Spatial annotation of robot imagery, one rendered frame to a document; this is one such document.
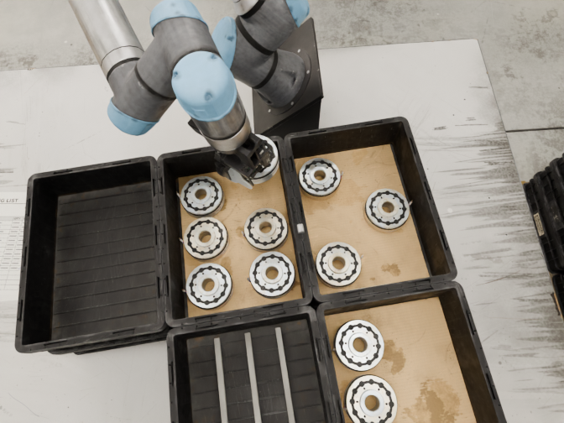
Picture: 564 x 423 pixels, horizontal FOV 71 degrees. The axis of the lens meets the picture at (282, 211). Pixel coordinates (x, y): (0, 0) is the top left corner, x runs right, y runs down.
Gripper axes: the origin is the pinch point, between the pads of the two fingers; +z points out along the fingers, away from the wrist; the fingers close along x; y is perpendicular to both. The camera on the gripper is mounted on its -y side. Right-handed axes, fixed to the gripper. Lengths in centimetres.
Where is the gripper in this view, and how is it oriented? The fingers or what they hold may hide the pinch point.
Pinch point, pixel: (243, 167)
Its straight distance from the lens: 84.1
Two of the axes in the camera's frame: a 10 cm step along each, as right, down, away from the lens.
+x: 5.8, -8.0, 1.4
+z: 1.1, 2.5, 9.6
